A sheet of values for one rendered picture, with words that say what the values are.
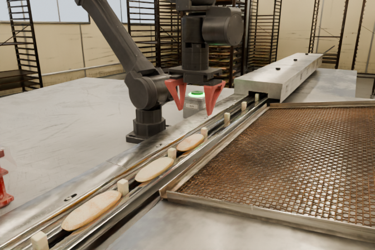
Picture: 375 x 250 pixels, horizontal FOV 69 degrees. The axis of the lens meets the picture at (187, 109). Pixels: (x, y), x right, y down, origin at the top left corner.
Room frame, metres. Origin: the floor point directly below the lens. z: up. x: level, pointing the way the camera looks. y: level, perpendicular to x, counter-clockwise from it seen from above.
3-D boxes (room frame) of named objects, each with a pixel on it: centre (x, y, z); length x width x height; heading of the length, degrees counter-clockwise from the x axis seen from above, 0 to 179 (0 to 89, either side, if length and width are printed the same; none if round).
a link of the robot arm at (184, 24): (0.58, -0.02, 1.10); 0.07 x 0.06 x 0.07; 48
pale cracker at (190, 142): (0.58, -0.01, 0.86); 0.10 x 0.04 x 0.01; 150
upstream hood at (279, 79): (1.51, -0.58, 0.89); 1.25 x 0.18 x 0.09; 149
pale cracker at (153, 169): (0.46, 0.06, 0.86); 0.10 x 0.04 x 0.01; 149
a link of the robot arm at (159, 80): (0.69, 0.08, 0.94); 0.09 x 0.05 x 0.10; 48
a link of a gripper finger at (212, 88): (0.57, -0.04, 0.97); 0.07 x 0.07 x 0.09; 59
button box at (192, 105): (0.86, -0.03, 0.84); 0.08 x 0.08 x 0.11; 59
